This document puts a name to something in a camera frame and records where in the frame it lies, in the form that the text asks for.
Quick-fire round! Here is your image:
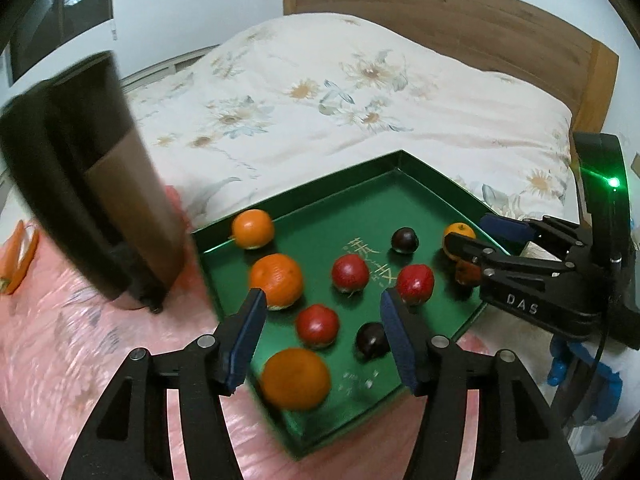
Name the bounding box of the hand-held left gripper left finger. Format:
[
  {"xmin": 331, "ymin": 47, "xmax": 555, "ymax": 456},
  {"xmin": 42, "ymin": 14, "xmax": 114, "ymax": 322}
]
[{"xmin": 60, "ymin": 287, "xmax": 268, "ymax": 480}]

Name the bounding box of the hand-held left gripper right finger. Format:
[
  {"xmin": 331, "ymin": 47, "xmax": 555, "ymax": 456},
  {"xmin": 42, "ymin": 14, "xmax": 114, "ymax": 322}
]
[{"xmin": 379, "ymin": 290, "xmax": 583, "ymax": 480}]

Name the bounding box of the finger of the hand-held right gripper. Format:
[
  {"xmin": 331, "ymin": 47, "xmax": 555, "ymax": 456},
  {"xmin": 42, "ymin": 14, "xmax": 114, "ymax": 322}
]
[
  {"xmin": 442, "ymin": 234, "xmax": 572, "ymax": 286},
  {"xmin": 477, "ymin": 212, "xmax": 592, "ymax": 261}
]

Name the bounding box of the orange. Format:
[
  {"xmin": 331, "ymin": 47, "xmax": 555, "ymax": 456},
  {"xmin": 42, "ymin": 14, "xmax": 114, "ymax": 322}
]
[
  {"xmin": 231, "ymin": 209, "xmax": 276, "ymax": 251},
  {"xmin": 442, "ymin": 222, "xmax": 477, "ymax": 261},
  {"xmin": 260, "ymin": 347, "xmax": 332, "ymax": 412},
  {"xmin": 248, "ymin": 254, "xmax": 305, "ymax": 311}
]

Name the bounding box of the dark purple plum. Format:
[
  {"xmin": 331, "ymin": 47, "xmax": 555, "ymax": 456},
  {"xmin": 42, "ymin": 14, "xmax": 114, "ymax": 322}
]
[
  {"xmin": 390, "ymin": 227, "xmax": 419, "ymax": 253},
  {"xmin": 355, "ymin": 322, "xmax": 390, "ymax": 361}
]

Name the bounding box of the red plum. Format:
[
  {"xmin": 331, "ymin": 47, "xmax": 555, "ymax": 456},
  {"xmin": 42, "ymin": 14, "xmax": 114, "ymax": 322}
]
[
  {"xmin": 396, "ymin": 263, "xmax": 435, "ymax": 306},
  {"xmin": 331, "ymin": 254, "xmax": 371, "ymax": 293},
  {"xmin": 295, "ymin": 304, "xmax": 341, "ymax": 350}
]

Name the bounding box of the green cardboard box tray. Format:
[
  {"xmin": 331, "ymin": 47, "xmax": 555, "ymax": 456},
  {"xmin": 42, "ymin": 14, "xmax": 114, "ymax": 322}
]
[{"xmin": 191, "ymin": 148, "xmax": 521, "ymax": 461}]

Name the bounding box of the person's right hand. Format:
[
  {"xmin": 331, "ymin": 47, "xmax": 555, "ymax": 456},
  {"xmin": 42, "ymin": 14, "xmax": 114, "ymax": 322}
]
[{"xmin": 547, "ymin": 335, "xmax": 626, "ymax": 426}]

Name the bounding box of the pink plastic sheet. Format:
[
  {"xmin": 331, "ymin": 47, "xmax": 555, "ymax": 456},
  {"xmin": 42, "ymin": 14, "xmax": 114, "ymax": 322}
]
[{"xmin": 0, "ymin": 185, "xmax": 556, "ymax": 480}]

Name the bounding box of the black and copper kettle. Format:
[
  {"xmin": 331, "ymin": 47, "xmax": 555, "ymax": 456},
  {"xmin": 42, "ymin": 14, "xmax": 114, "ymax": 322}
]
[{"xmin": 0, "ymin": 50, "xmax": 198, "ymax": 316}]

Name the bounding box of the wooden headboard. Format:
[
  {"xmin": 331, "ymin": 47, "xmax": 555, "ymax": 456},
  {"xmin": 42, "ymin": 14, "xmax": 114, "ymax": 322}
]
[{"xmin": 282, "ymin": 0, "xmax": 621, "ymax": 136}]

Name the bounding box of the orange oval dish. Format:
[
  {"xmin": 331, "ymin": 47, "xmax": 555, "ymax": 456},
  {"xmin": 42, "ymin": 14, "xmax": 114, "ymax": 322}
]
[{"xmin": 0, "ymin": 227, "xmax": 41, "ymax": 296}]

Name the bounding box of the carrot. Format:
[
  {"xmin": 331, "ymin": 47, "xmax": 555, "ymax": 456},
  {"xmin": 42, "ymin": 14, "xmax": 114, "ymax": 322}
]
[{"xmin": 0, "ymin": 221, "xmax": 26, "ymax": 278}]

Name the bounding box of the dark window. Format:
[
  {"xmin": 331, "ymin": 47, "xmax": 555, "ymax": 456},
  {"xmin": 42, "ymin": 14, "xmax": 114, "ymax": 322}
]
[{"xmin": 10, "ymin": 0, "xmax": 113, "ymax": 81}]

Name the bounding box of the black cable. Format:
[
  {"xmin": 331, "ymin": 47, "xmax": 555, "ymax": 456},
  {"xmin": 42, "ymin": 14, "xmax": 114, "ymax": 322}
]
[{"xmin": 565, "ymin": 257, "xmax": 621, "ymax": 428}]

